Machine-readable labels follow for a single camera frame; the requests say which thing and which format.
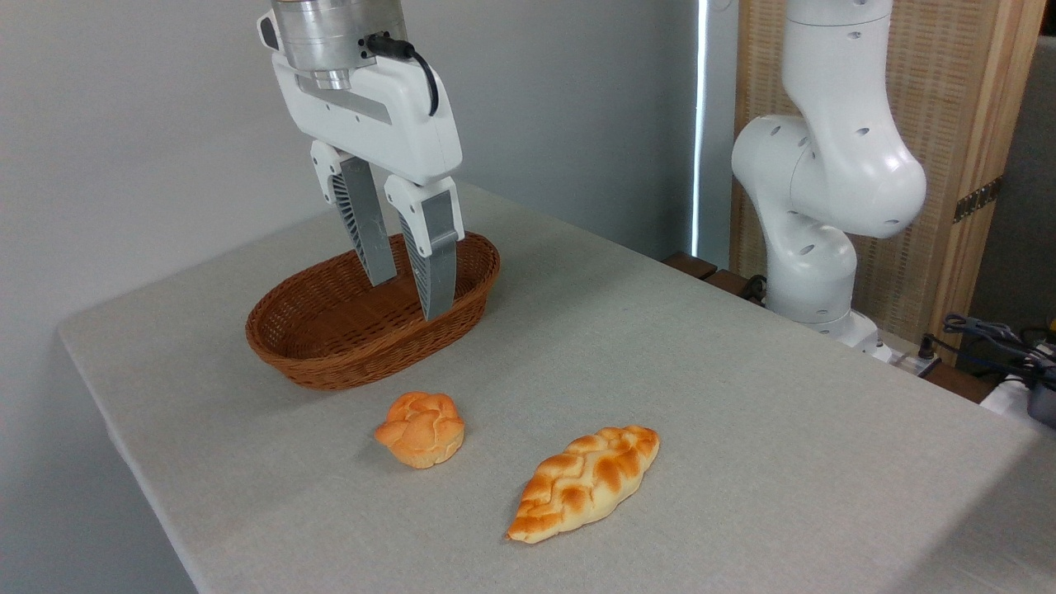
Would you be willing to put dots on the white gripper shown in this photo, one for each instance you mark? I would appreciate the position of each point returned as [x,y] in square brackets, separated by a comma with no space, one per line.
[388,124]

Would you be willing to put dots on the small round bread bun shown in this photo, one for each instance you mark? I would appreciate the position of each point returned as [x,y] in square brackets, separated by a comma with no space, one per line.
[421,433]

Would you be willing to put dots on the brown oval wicker basket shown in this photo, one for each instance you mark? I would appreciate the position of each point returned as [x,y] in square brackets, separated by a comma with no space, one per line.
[330,363]

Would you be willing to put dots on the long braided bread loaf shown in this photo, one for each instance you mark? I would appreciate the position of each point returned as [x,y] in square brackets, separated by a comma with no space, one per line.
[582,483]

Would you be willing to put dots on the wood rattan folding screen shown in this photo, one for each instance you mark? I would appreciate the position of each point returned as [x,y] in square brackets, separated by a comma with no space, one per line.
[940,82]

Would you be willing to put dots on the brass screen hinge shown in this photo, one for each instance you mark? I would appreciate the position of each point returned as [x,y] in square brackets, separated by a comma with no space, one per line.
[978,200]

